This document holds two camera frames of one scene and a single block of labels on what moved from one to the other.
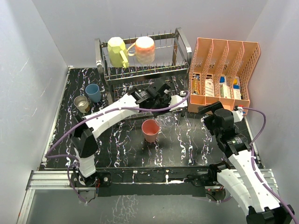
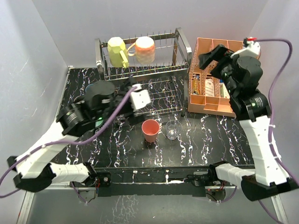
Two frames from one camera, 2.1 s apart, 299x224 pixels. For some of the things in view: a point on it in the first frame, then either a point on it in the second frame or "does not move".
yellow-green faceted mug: x=117 y=52 does not move
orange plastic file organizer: x=222 y=71 does not move
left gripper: x=167 y=100 → x=124 y=90
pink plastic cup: x=150 y=129 does not move
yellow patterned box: x=195 y=86 does not move
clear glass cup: x=167 y=120 → x=173 y=128
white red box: x=209 y=87 does not move
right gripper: x=212 y=108 → x=205 y=59
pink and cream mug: x=145 y=50 does not move
